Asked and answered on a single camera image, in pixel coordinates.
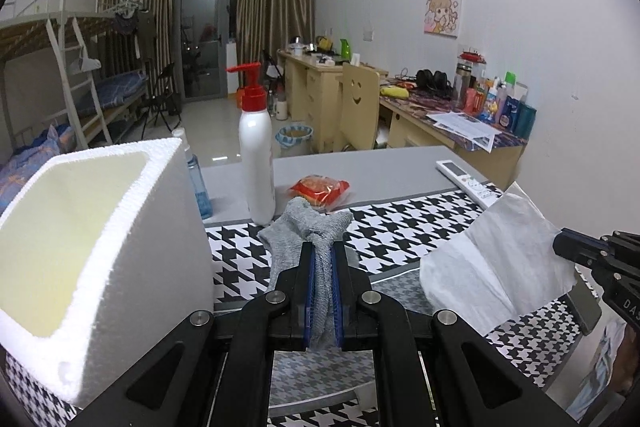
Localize houndstooth table cloth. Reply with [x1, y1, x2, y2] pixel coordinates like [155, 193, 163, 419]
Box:
[5, 187, 601, 427]

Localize dark thermos flask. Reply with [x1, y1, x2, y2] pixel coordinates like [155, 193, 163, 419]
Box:
[454, 62, 473, 102]

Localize white remote control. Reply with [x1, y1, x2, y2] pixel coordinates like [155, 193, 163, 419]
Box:
[436, 159, 503, 208]

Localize white metal bunk bed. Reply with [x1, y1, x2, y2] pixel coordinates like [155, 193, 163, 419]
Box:
[0, 0, 116, 218]
[65, 0, 151, 128]

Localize wooden desk with printed cover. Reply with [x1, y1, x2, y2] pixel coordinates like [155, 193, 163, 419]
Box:
[378, 89, 526, 180]

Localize black folding chair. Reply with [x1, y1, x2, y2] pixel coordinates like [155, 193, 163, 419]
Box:
[150, 62, 183, 130]

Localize white pump bottle red top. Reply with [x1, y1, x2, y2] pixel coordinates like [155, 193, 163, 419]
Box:
[226, 62, 277, 225]

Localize black headphones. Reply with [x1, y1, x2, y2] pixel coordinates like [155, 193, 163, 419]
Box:
[415, 69, 451, 92]

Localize white foam box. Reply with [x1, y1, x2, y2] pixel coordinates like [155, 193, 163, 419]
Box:
[0, 137, 216, 410]

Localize red snack packet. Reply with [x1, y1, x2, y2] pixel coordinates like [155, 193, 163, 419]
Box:
[287, 174, 353, 214]

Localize cartoon wall poster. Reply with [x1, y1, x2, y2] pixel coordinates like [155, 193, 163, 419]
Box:
[424, 0, 463, 38]

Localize wooden chair with smiley cutout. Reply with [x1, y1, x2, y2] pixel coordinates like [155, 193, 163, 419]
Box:
[340, 62, 381, 152]

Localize blue waste bin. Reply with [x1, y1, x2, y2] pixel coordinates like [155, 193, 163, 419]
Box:
[276, 124, 315, 158]

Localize dark smartphone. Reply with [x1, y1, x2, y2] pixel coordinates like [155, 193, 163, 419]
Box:
[565, 272, 603, 335]

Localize blue liquid bottle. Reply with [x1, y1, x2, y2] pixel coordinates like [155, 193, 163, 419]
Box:
[182, 142, 213, 220]

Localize printed paper sheets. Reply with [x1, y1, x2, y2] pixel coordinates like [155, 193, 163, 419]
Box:
[427, 109, 502, 152]

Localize grey sock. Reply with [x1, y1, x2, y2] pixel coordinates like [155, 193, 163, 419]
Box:
[257, 196, 355, 350]

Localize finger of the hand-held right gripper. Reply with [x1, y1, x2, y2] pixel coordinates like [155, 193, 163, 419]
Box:
[554, 229, 610, 254]
[552, 241, 602, 267]

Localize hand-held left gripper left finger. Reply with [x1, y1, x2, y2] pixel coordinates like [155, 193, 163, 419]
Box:
[70, 241, 317, 427]

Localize blue plaid blanket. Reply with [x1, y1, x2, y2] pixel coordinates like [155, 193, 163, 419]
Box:
[0, 124, 76, 218]

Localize dark hanging clothes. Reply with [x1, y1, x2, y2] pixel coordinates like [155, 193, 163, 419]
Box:
[112, 9, 138, 35]

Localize white bunk bed ladder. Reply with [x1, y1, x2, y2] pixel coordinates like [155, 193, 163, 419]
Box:
[47, 14, 113, 145]

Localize glass balcony door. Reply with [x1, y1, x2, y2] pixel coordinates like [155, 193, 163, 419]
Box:
[172, 0, 246, 100]

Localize blue toiletry bottle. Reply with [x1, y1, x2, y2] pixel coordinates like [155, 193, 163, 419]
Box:
[500, 97, 521, 130]

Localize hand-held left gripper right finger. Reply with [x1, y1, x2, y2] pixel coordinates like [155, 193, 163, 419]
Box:
[330, 241, 583, 427]

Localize white tissue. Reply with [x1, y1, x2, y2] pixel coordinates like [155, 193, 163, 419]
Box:
[420, 181, 578, 338]

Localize wooden desk with drawers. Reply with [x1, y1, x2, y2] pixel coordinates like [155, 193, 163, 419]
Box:
[277, 49, 388, 155]

